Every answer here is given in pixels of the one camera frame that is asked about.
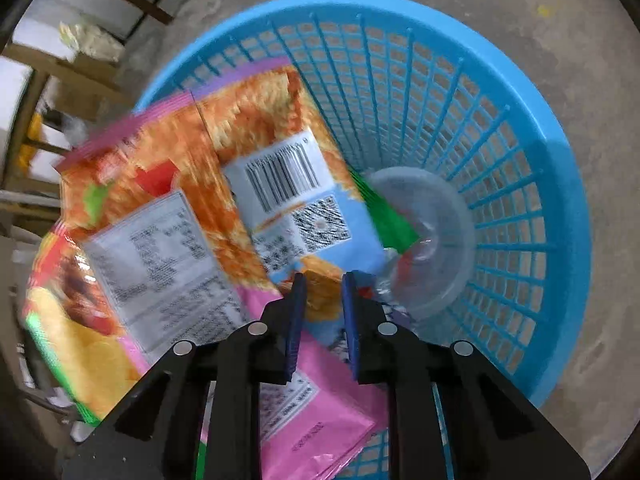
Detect green snack wrapper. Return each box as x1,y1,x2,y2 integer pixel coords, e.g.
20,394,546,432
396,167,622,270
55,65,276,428
349,168,419,254

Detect clear plastic cup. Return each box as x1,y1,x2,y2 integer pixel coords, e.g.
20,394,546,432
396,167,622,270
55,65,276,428
367,166,476,321

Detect wooden armchair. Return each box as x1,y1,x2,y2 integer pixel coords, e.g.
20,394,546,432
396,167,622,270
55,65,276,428
1,42,132,221

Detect orange pink snack bag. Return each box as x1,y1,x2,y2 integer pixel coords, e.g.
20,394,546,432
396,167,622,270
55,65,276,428
58,58,384,356

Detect blue mesh trash basket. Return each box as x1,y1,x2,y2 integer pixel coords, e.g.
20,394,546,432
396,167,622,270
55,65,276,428
138,0,591,404

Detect green yellow chip bag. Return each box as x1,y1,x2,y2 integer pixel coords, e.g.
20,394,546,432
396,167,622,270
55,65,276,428
23,222,149,427

